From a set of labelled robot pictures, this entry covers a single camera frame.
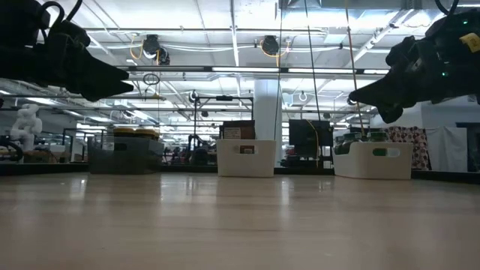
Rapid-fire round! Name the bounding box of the black aluminium table frame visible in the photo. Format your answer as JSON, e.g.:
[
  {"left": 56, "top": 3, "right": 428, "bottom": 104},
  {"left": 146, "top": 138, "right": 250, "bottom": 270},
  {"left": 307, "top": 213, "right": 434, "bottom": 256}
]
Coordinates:
[{"left": 0, "top": 161, "right": 480, "bottom": 185}]

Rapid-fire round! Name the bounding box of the white plastic bin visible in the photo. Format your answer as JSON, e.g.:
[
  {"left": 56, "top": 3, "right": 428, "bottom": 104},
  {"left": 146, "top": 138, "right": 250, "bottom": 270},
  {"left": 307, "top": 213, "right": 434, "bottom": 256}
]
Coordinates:
[
  {"left": 332, "top": 141, "right": 414, "bottom": 180},
  {"left": 216, "top": 139, "right": 278, "bottom": 179}
]

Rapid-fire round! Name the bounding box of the dark storage cabinet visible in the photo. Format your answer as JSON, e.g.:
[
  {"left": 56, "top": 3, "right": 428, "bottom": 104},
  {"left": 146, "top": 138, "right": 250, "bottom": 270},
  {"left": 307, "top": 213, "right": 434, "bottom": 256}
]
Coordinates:
[{"left": 455, "top": 121, "right": 480, "bottom": 173}]

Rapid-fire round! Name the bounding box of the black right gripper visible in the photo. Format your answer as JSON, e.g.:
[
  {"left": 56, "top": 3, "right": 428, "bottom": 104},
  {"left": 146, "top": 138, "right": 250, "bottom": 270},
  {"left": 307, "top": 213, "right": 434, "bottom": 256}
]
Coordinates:
[{"left": 347, "top": 9, "right": 480, "bottom": 125}]

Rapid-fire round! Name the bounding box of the thin black hanging cable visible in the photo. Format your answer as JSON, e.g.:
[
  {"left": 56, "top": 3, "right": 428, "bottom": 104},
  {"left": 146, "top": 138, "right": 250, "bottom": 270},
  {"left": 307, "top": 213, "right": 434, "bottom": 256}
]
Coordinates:
[{"left": 274, "top": 0, "right": 284, "bottom": 140}]

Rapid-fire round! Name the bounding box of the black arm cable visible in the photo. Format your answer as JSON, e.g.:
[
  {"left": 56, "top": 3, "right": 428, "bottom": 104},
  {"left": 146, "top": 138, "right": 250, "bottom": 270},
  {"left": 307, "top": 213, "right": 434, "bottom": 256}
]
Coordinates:
[
  {"left": 434, "top": 0, "right": 461, "bottom": 17},
  {"left": 39, "top": 0, "right": 84, "bottom": 41}
]

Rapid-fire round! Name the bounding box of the white building column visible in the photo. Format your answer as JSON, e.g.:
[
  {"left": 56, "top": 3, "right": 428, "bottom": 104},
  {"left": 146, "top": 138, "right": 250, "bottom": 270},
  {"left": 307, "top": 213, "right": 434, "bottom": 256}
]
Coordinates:
[{"left": 253, "top": 78, "right": 283, "bottom": 142}]

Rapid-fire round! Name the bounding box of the black looped cable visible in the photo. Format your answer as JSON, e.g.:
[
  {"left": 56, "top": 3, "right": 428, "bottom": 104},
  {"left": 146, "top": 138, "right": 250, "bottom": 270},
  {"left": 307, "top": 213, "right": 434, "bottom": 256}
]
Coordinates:
[{"left": 0, "top": 135, "right": 23, "bottom": 162}]

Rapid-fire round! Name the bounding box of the black gantry frame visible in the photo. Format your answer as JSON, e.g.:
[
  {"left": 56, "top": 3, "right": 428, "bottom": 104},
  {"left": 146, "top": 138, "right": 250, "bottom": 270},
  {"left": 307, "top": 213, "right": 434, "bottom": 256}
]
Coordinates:
[{"left": 189, "top": 94, "right": 254, "bottom": 146}]

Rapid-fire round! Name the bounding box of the black ceiling cable reel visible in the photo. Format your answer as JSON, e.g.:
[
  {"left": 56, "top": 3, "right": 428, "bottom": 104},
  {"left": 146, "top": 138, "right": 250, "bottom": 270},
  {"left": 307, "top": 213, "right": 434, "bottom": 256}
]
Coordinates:
[
  {"left": 142, "top": 34, "right": 171, "bottom": 65},
  {"left": 261, "top": 35, "right": 281, "bottom": 56}
]

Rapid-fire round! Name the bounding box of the black distant robot rig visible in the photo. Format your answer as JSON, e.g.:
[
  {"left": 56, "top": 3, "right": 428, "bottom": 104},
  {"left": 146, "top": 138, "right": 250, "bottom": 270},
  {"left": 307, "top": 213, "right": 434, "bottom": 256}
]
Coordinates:
[{"left": 164, "top": 133, "right": 221, "bottom": 166}]

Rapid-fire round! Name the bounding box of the orange and brown spice pouch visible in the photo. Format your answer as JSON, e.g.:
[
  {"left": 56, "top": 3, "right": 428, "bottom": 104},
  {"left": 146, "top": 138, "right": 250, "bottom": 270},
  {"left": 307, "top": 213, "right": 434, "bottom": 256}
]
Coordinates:
[{"left": 219, "top": 119, "right": 260, "bottom": 141}]

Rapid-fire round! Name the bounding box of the yellow-lid black seasoning jar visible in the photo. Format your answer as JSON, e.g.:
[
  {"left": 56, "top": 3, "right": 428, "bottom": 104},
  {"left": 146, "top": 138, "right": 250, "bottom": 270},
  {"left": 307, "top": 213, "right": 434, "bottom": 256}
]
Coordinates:
[
  {"left": 133, "top": 127, "right": 157, "bottom": 138},
  {"left": 112, "top": 126, "right": 136, "bottom": 138}
]

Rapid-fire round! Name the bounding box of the floral patterned cloth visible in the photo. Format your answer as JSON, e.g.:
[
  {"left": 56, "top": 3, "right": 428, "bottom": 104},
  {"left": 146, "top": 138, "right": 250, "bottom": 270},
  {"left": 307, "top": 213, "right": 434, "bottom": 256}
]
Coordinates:
[{"left": 382, "top": 125, "right": 432, "bottom": 172}]

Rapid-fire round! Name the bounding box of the long horizontal light bar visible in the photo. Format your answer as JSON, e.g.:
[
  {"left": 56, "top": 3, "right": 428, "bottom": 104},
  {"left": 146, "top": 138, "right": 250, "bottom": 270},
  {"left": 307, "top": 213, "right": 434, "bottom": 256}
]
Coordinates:
[{"left": 115, "top": 65, "right": 391, "bottom": 76}]

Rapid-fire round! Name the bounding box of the white hanging sheet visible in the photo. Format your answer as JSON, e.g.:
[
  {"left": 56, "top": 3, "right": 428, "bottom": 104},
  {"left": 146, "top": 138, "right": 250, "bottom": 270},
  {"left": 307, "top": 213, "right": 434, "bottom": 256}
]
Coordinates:
[{"left": 425, "top": 126, "right": 469, "bottom": 173}]

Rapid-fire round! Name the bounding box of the black perforated equipment case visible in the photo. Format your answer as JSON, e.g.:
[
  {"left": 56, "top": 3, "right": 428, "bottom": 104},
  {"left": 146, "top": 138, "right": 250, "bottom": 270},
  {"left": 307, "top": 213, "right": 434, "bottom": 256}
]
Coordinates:
[{"left": 288, "top": 118, "right": 335, "bottom": 168}]

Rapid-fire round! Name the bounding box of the grey plastic bin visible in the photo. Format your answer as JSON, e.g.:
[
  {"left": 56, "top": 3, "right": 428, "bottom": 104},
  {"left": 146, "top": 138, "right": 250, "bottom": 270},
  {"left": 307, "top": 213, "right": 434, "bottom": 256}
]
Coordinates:
[{"left": 88, "top": 135, "right": 165, "bottom": 176}]

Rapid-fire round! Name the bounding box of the yellow hanging cable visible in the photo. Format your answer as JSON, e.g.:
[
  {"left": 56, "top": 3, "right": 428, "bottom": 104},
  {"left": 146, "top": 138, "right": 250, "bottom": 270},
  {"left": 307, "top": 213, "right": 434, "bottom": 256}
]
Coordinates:
[{"left": 343, "top": 0, "right": 367, "bottom": 135}]

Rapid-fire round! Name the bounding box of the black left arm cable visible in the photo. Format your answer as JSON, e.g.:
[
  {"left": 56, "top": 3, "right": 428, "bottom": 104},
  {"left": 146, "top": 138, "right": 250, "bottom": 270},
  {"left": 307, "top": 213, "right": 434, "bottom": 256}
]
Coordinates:
[{"left": 39, "top": 0, "right": 84, "bottom": 41}]

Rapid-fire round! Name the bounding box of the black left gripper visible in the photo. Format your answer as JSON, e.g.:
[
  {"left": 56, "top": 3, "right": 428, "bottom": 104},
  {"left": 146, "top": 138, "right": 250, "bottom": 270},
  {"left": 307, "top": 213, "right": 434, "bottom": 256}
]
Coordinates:
[{"left": 0, "top": 0, "right": 135, "bottom": 103}]

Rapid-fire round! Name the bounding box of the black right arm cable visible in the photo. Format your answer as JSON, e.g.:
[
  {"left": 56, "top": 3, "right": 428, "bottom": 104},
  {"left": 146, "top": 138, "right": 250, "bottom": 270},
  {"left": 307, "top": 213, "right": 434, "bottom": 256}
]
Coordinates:
[{"left": 434, "top": 0, "right": 461, "bottom": 17}]

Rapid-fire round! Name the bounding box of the white robot figure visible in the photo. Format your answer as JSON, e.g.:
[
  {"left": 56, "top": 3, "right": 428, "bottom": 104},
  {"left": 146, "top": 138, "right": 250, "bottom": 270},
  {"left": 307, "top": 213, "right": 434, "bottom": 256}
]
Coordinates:
[{"left": 10, "top": 103, "right": 44, "bottom": 151}]

